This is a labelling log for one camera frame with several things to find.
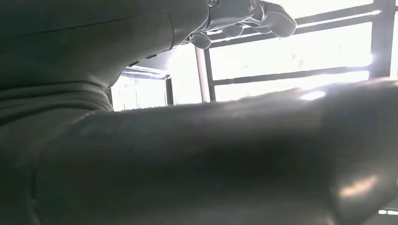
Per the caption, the small dark metal frame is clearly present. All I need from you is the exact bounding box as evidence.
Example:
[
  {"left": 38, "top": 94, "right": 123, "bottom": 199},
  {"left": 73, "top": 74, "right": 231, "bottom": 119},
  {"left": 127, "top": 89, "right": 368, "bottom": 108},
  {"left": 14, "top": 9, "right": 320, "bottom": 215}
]
[{"left": 106, "top": 66, "right": 175, "bottom": 112}]

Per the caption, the dark metal window frame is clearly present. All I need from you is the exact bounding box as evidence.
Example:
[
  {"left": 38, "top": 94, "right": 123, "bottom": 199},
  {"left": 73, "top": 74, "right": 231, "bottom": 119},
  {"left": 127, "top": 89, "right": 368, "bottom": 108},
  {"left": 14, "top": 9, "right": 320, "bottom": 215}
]
[{"left": 194, "top": 0, "right": 398, "bottom": 103}]

